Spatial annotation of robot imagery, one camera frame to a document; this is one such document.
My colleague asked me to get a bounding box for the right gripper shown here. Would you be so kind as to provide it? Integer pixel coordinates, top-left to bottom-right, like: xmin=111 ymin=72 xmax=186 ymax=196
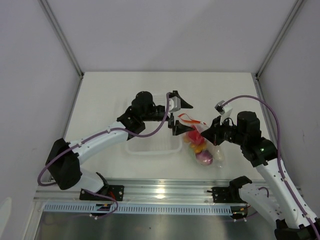
xmin=200 ymin=115 xmax=247 ymax=146

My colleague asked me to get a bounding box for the clear zip top bag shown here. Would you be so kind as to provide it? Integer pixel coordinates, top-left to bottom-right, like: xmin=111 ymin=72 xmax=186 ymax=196
xmin=178 ymin=113 xmax=225 ymax=169

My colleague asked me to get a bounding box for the white radish with leaves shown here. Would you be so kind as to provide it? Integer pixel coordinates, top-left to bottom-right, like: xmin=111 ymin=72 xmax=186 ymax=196
xmin=212 ymin=145 xmax=225 ymax=162

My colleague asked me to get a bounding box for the purple onion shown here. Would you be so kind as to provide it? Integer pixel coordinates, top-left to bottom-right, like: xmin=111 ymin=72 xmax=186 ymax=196
xmin=195 ymin=150 xmax=214 ymax=166

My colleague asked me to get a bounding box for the red bell pepper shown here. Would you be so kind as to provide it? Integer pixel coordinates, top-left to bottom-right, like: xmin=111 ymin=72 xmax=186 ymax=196
xmin=184 ymin=130 xmax=205 ymax=145

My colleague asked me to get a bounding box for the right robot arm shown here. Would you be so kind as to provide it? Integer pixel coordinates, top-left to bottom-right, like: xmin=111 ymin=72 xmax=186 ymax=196
xmin=201 ymin=111 xmax=320 ymax=240

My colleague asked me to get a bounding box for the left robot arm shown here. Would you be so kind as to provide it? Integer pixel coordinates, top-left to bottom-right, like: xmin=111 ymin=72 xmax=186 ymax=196
xmin=37 ymin=90 xmax=193 ymax=200

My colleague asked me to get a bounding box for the white plastic basket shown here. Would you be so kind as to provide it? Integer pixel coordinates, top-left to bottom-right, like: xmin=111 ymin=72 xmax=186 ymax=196
xmin=125 ymin=93 xmax=183 ymax=156

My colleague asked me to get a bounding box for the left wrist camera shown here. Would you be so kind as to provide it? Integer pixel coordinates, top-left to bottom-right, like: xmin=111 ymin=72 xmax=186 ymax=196
xmin=168 ymin=96 xmax=181 ymax=113

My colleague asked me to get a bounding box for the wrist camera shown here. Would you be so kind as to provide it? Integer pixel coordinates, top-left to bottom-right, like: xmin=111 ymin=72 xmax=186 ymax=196
xmin=168 ymin=96 xmax=181 ymax=113
xmin=214 ymin=100 xmax=233 ymax=125

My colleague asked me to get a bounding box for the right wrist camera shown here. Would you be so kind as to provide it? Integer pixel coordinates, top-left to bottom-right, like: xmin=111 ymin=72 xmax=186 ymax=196
xmin=214 ymin=100 xmax=233 ymax=125

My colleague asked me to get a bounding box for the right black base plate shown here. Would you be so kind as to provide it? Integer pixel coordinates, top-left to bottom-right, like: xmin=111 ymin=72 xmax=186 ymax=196
xmin=206 ymin=185 xmax=247 ymax=204

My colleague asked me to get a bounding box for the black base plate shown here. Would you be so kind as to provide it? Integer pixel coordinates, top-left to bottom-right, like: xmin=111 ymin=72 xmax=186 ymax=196
xmin=79 ymin=185 xmax=125 ymax=202
xmin=206 ymin=185 xmax=247 ymax=204

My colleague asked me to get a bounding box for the white slotted cable duct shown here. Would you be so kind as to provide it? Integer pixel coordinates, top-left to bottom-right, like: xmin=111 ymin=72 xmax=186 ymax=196
xmin=43 ymin=202 xmax=233 ymax=216

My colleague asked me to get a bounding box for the aluminium mounting rail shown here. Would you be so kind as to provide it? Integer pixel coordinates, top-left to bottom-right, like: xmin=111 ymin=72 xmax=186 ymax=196
xmin=33 ymin=178 xmax=230 ymax=205

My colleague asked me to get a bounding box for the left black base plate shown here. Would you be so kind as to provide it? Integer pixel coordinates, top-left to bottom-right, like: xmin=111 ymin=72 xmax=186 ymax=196
xmin=79 ymin=185 xmax=125 ymax=202

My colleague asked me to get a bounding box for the left aluminium frame post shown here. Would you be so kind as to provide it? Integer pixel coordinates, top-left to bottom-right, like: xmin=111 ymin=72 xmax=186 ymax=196
xmin=37 ymin=0 xmax=84 ymax=79

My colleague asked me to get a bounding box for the aluminium frame post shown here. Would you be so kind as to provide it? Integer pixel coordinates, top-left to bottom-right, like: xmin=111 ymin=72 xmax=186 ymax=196
xmin=37 ymin=0 xmax=84 ymax=79
xmin=255 ymin=0 xmax=307 ymax=81

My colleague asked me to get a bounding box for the right aluminium frame post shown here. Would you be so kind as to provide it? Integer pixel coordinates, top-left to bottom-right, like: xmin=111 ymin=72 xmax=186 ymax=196
xmin=255 ymin=0 xmax=307 ymax=81

